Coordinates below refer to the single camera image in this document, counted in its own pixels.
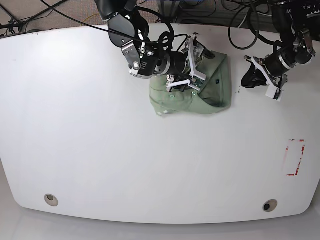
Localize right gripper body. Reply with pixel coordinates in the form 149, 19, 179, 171
121, 41, 187, 79

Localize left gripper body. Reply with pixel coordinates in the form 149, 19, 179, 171
263, 28, 316, 78

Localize green T-shirt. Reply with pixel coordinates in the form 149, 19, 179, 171
149, 52, 232, 116

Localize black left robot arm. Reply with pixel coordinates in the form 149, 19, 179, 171
258, 0, 320, 87

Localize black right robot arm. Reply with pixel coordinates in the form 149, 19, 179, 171
95, 0, 215, 92

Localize white power strip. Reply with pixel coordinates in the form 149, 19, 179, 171
298, 3, 320, 19

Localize red tape rectangle marking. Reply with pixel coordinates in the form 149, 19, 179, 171
282, 139, 306, 177

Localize black tripod legs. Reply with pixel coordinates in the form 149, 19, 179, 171
0, 4, 53, 38

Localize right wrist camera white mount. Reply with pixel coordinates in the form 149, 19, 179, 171
166, 32, 207, 92

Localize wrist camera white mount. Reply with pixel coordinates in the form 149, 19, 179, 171
166, 32, 207, 92
244, 55, 288, 102

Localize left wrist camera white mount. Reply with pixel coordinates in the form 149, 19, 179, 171
244, 55, 288, 102

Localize yellow cable on floor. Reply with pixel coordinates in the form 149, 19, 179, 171
80, 13, 100, 27

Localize right table cable grommet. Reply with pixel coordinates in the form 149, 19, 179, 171
262, 199, 278, 213

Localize table cable grommet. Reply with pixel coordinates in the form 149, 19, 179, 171
44, 194, 59, 207
262, 199, 278, 213

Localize left table cable grommet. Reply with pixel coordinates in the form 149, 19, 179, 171
44, 194, 59, 207

